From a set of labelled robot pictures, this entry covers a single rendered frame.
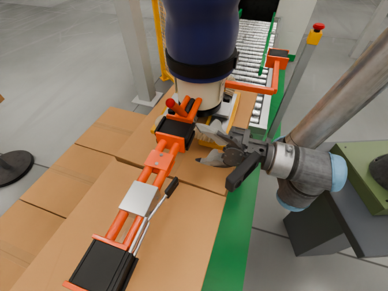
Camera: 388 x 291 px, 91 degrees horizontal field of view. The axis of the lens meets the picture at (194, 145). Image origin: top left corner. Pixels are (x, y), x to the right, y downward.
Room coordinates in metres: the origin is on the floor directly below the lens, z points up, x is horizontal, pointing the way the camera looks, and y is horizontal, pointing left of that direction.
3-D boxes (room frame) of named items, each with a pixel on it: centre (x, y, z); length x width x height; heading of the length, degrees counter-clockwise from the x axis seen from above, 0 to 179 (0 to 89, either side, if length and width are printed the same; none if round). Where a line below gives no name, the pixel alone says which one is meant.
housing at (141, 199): (0.18, 0.12, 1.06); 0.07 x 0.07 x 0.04; 72
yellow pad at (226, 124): (0.60, -0.11, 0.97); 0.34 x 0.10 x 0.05; 162
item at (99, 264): (0.06, 0.17, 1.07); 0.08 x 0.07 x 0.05; 162
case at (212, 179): (0.61, -0.02, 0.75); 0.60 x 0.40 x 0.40; 158
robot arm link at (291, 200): (0.27, -0.31, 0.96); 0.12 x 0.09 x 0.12; 176
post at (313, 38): (1.37, -0.80, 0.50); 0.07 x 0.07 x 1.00; 71
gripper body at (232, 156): (0.33, -0.14, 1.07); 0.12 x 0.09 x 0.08; 72
